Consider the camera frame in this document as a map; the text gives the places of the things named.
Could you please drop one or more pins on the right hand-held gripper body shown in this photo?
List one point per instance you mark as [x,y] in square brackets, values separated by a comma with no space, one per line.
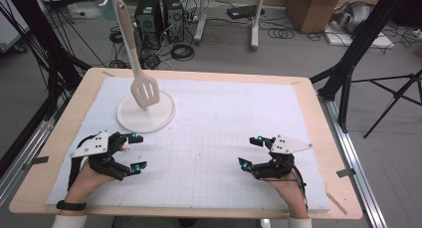
[277,165]

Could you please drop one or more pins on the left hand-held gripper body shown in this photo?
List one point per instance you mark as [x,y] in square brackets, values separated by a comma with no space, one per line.
[106,163]

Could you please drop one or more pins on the white hook stand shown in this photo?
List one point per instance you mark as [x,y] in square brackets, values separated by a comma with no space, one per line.
[161,118]

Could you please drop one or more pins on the beige slotted spatula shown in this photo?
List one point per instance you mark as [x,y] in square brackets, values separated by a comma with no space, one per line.
[146,103]

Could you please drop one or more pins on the person's left hand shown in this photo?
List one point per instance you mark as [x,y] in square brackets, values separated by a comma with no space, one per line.
[88,184]

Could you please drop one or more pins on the person's right hand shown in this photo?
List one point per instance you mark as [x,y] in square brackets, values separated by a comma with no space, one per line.
[290,193]

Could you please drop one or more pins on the black wristband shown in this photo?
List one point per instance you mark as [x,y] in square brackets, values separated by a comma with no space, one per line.
[71,205]

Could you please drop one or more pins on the white grid mat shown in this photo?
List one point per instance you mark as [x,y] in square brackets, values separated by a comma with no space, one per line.
[215,102]

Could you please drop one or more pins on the black table clip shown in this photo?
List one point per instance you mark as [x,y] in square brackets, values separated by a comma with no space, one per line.
[38,161]
[346,172]

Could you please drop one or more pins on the white desk leg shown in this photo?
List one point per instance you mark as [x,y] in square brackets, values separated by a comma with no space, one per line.
[200,25]
[254,32]

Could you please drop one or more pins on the black computer tower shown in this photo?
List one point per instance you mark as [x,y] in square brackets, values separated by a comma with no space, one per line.
[173,17]
[148,20]

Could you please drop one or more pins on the flat black device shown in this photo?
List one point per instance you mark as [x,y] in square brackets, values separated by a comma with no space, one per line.
[244,11]

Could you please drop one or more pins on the black tripod stand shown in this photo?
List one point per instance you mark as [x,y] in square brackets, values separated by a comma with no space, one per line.
[394,95]

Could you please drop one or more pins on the cardboard box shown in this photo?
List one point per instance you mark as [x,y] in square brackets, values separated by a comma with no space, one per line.
[312,12]

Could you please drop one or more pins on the grey rounded appliance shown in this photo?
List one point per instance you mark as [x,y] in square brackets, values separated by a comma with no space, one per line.
[355,17]

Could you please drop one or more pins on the white foam board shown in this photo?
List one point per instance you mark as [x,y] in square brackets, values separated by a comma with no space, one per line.
[381,40]

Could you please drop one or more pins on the aluminium rail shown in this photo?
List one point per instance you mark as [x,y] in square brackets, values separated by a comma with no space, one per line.
[351,148]
[23,155]

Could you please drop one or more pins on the black metal frame strut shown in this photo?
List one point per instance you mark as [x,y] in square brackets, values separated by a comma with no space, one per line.
[43,39]
[358,45]

